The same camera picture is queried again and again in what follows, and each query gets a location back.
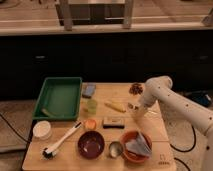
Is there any silver fork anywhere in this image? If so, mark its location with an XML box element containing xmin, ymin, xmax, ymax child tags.
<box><xmin>127</xmin><ymin>103</ymin><xmax>158</xmax><ymax>116</ymax></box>

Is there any yellow banana toy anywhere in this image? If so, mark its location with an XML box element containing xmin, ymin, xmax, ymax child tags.
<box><xmin>105</xmin><ymin>102</ymin><xmax>126</xmax><ymax>113</ymax></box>

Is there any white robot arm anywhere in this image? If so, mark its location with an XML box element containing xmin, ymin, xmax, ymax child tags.
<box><xmin>134</xmin><ymin>76</ymin><xmax>213</xmax><ymax>171</ymax></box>

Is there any green plastic tray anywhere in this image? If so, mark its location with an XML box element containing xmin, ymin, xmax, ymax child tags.
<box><xmin>33</xmin><ymin>77</ymin><xmax>82</xmax><ymax>121</ymax></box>

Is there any green item in tray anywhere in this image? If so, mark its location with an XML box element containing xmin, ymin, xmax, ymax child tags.
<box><xmin>41</xmin><ymin>109</ymin><xmax>54</xmax><ymax>117</ymax></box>

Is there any brown pine cone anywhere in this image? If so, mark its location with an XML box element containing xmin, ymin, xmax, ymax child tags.
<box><xmin>129</xmin><ymin>83</ymin><xmax>143</xmax><ymax>95</ymax></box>

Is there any black and wood block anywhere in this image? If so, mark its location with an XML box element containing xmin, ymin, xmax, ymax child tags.
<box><xmin>103</xmin><ymin>117</ymin><xmax>125</xmax><ymax>129</ymax></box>

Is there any grey cloth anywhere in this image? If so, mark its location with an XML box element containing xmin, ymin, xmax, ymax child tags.
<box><xmin>125</xmin><ymin>132</ymin><xmax>152</xmax><ymax>157</ymax></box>

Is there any orange bowl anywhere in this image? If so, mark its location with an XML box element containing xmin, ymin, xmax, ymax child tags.
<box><xmin>120</xmin><ymin>130</ymin><xmax>152</xmax><ymax>164</ymax></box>

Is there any small metal cup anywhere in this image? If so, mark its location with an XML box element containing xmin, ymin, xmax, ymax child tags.
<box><xmin>109</xmin><ymin>141</ymin><xmax>123</xmax><ymax>158</ymax></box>

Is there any green plastic cup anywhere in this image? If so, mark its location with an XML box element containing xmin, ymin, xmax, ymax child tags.
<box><xmin>86</xmin><ymin>99</ymin><xmax>97</xmax><ymax>114</ymax></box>

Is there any small orange cup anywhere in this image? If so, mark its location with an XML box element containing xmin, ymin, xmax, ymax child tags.
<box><xmin>84</xmin><ymin>119</ymin><xmax>97</xmax><ymax>130</ymax></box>

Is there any dark purple bowl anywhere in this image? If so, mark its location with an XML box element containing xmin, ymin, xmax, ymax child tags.
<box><xmin>77</xmin><ymin>131</ymin><xmax>105</xmax><ymax>159</ymax></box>

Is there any white small bowl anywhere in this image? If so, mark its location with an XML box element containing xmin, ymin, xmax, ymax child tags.
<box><xmin>33</xmin><ymin>121</ymin><xmax>52</xmax><ymax>140</ymax></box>

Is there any white dish brush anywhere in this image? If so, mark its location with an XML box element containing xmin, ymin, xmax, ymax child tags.
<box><xmin>42</xmin><ymin>122</ymin><xmax>82</xmax><ymax>159</ymax></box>

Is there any black cable right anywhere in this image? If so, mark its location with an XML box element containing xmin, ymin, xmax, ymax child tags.
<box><xmin>169</xmin><ymin>89</ymin><xmax>213</xmax><ymax>171</ymax></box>

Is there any black cable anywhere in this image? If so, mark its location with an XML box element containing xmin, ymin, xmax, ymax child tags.
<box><xmin>169</xmin><ymin>89</ymin><xmax>213</xmax><ymax>171</ymax></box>
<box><xmin>0</xmin><ymin>113</ymin><xmax>30</xmax><ymax>144</ymax></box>

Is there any white stool frame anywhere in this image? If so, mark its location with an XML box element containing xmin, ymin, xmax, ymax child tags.
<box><xmin>55</xmin><ymin>0</ymin><xmax>134</xmax><ymax>30</ymax></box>

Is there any black cable left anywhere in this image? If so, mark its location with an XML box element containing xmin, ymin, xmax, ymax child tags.
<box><xmin>0</xmin><ymin>113</ymin><xmax>30</xmax><ymax>144</ymax></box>

